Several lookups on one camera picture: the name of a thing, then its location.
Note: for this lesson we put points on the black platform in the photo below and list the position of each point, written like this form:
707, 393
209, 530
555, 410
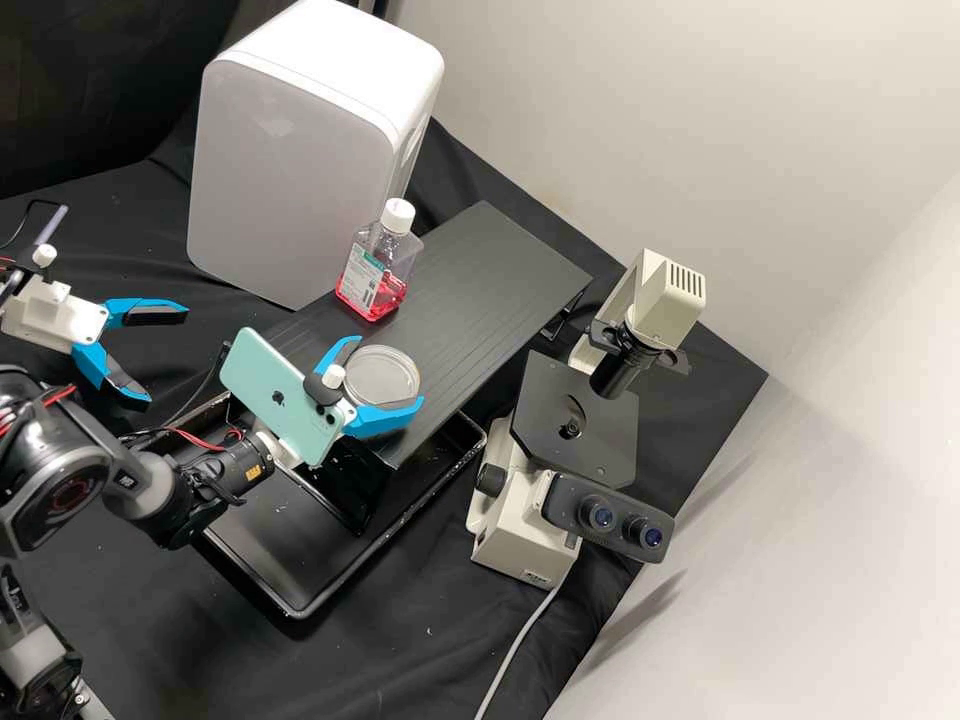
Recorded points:
480, 300

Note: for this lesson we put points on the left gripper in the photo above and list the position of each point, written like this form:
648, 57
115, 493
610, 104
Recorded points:
52, 319

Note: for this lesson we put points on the cream microscope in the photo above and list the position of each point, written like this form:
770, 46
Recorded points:
517, 540

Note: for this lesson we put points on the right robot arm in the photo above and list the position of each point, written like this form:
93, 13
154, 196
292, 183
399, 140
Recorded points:
52, 465

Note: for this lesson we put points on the wrist camera phone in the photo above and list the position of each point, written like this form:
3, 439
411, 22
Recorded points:
46, 255
274, 382

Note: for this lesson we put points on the right wrist camera phone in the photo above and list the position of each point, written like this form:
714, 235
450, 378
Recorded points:
274, 382

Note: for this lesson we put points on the black tray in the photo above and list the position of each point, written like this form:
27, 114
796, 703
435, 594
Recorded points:
300, 555

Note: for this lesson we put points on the red liquid bottle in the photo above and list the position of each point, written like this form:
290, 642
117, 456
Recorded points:
373, 289

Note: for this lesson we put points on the petri dish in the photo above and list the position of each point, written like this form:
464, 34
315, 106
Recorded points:
381, 379

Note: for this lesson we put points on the white box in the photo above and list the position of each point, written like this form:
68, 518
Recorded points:
300, 150

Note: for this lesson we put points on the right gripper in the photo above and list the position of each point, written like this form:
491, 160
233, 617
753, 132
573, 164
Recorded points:
281, 450

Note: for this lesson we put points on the left wrist camera phone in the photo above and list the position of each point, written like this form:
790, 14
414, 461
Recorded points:
46, 255

